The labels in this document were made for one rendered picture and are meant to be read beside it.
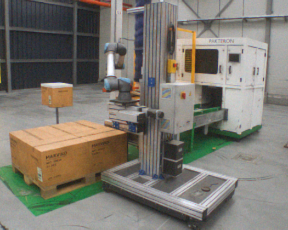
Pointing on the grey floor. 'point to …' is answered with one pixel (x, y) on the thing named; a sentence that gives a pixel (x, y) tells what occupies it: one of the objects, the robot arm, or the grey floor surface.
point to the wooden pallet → (47, 192)
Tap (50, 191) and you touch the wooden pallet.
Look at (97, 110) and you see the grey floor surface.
